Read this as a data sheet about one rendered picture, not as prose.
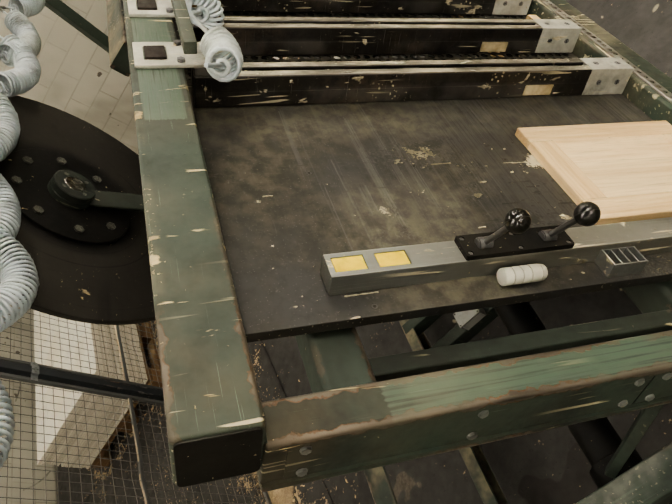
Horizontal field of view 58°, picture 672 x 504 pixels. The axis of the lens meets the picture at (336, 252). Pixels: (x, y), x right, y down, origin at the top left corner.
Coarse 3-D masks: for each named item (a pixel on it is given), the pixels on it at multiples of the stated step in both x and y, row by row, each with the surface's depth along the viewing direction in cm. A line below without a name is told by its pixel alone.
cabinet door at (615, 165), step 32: (544, 128) 134; (576, 128) 136; (608, 128) 138; (640, 128) 140; (544, 160) 125; (576, 160) 126; (608, 160) 128; (640, 160) 130; (576, 192) 117; (608, 192) 119; (640, 192) 120
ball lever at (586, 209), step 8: (576, 208) 91; (584, 208) 90; (592, 208) 89; (576, 216) 90; (584, 216) 89; (592, 216) 89; (600, 216) 90; (568, 224) 95; (584, 224) 90; (592, 224) 90; (544, 232) 99; (552, 232) 98; (560, 232) 97; (544, 240) 100; (552, 240) 100
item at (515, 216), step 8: (520, 208) 87; (512, 216) 86; (520, 216) 86; (528, 216) 86; (504, 224) 88; (512, 224) 86; (520, 224) 86; (528, 224) 86; (496, 232) 92; (504, 232) 91; (512, 232) 87; (520, 232) 87; (480, 240) 96; (488, 240) 95; (480, 248) 96
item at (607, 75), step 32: (192, 0) 113; (160, 64) 115; (192, 64) 117; (256, 64) 128; (288, 64) 129; (320, 64) 131; (352, 64) 133; (384, 64) 135; (416, 64) 138; (448, 64) 140; (480, 64) 142; (512, 64) 145; (544, 64) 148; (576, 64) 150; (608, 64) 151; (224, 96) 125; (256, 96) 127; (288, 96) 129; (320, 96) 132; (352, 96) 134; (384, 96) 136; (416, 96) 139; (448, 96) 141; (480, 96) 144; (512, 96) 147
